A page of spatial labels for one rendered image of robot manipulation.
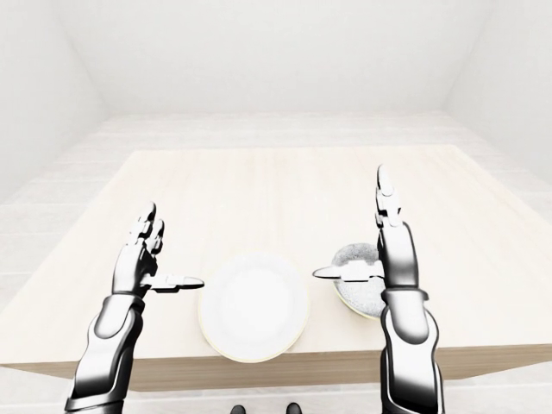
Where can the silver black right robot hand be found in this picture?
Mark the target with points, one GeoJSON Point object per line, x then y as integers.
{"type": "Point", "coordinates": [399, 259]}

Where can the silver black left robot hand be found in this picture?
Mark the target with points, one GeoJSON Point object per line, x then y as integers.
{"type": "Point", "coordinates": [129, 269]}

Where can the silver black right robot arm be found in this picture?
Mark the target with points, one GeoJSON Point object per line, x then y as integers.
{"type": "Point", "coordinates": [409, 349]}

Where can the grey speckled bowl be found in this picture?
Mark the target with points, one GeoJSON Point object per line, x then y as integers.
{"type": "Point", "coordinates": [360, 297]}

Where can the white round plate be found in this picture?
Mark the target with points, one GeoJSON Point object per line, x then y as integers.
{"type": "Point", "coordinates": [254, 307]}

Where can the small dark rounded shape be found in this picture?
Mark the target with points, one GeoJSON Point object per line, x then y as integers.
{"type": "Point", "coordinates": [293, 408]}
{"type": "Point", "coordinates": [237, 409]}

